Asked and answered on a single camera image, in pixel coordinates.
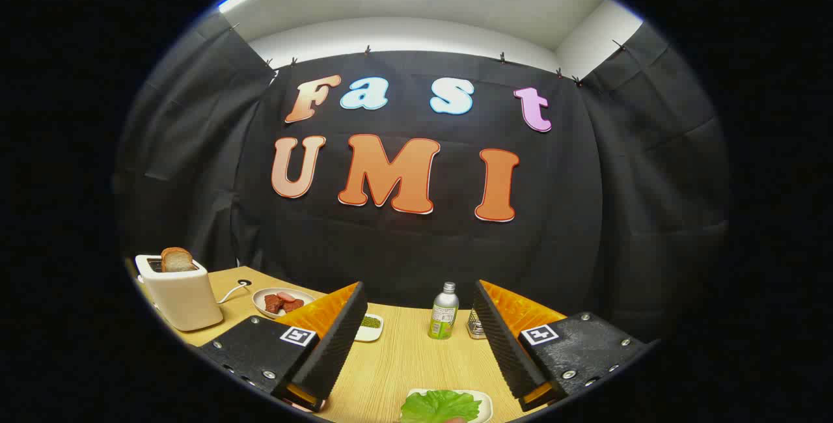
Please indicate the white toaster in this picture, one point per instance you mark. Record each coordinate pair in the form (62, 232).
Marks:
(182, 299)

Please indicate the round grey plate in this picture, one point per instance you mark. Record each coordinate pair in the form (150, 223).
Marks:
(260, 304)

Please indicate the brown meat piece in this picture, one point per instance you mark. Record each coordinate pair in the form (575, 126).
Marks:
(273, 304)
(293, 306)

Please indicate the pink sausage slice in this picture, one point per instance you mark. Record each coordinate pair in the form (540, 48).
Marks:
(286, 296)

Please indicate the white square plate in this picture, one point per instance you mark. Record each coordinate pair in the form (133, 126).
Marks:
(485, 403)

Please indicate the black backdrop cloth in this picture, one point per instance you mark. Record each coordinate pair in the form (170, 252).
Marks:
(423, 254)

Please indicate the green lettuce leaf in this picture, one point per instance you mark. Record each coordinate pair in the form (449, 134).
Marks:
(439, 407)

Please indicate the pile of green beans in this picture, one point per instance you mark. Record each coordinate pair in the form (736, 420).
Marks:
(371, 322)

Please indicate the white divided dish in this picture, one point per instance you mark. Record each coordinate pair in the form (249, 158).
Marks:
(368, 334)

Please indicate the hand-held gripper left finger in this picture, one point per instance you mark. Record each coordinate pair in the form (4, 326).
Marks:
(338, 338)

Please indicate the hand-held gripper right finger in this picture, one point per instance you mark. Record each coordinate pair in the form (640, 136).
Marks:
(504, 345)

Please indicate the brown-crust toast slice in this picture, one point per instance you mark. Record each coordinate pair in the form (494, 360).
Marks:
(177, 260)

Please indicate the silver bottle green label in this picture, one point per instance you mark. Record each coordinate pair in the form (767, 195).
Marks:
(444, 315)

